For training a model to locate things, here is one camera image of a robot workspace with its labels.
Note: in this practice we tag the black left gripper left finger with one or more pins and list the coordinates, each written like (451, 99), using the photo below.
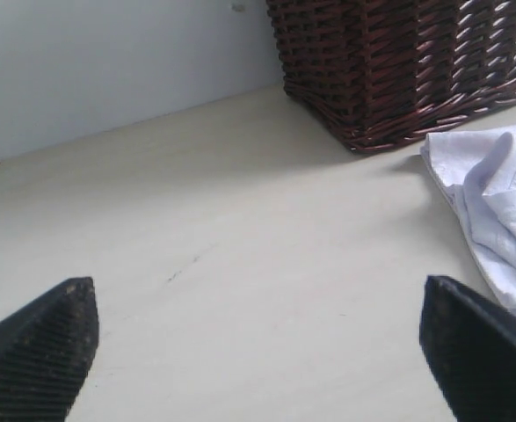
(46, 352)

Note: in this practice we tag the dark brown wicker basket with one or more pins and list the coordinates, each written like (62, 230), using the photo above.
(382, 74)

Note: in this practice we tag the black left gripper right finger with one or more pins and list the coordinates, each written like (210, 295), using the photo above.
(469, 344)

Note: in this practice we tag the white t-shirt with red lettering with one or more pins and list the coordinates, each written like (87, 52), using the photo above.
(476, 172)

